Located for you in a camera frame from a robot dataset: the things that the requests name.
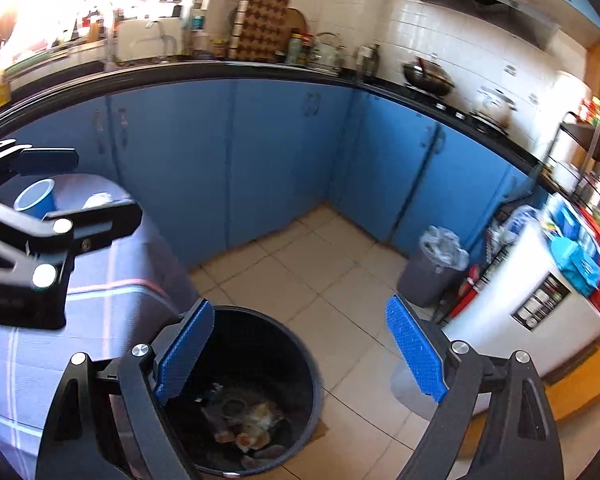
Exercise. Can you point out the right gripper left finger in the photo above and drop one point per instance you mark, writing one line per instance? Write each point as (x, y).
(80, 438)

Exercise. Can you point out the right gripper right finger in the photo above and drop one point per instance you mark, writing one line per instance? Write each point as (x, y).
(519, 439)

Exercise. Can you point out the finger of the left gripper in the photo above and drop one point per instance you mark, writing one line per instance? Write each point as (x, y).
(26, 160)
(90, 229)

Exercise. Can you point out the white tissue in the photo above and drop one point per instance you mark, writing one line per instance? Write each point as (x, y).
(98, 200)

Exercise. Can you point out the blue kitchen cabinets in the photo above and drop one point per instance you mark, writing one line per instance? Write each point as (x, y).
(219, 163)

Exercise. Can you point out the black trash bin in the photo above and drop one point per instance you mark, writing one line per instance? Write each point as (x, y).
(252, 400)

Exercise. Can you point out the chrome kitchen faucet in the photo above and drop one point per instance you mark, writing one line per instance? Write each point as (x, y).
(100, 16)

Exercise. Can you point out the black kitchen countertop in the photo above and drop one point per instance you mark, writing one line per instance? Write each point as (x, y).
(96, 85)

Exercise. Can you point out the blue plastic cup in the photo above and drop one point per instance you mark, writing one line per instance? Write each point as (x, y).
(37, 199)

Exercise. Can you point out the blue checked tablecloth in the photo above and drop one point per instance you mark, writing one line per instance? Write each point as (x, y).
(117, 297)

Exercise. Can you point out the white appliance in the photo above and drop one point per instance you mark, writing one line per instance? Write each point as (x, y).
(528, 305)

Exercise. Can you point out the grey bin with bag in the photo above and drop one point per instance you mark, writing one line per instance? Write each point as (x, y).
(438, 261)

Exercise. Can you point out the wooden checkered board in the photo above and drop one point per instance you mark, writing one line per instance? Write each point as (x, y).
(262, 30)

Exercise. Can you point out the green kettle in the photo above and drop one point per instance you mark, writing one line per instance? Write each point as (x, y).
(327, 53)

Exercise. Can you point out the black metal shelf rack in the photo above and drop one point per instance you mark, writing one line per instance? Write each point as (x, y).
(571, 166)

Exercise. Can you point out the white cooking pot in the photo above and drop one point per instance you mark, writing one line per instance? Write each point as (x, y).
(494, 106)

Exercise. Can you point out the black wok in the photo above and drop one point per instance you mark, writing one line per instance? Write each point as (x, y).
(428, 76)

